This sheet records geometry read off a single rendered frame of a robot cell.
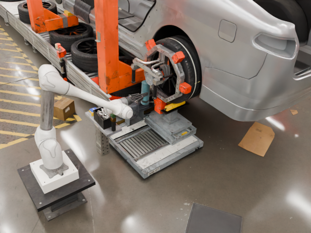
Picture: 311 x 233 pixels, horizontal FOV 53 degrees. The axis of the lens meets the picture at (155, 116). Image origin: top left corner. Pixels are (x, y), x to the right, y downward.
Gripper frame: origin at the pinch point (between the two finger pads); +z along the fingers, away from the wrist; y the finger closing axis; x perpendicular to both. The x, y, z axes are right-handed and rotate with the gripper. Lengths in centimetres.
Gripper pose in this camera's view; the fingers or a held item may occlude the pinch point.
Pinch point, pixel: (144, 94)
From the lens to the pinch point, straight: 281.4
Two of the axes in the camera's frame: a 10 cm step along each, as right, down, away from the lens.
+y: 6.2, 5.0, -6.0
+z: 7.8, -3.4, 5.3
